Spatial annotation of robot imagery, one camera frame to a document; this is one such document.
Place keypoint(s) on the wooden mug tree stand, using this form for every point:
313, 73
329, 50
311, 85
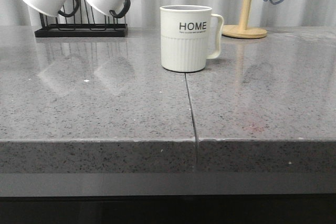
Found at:
242, 30

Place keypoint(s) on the black wire mug rack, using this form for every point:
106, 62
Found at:
86, 22

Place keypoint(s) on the cream HOME mug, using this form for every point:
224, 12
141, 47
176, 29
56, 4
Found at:
184, 37

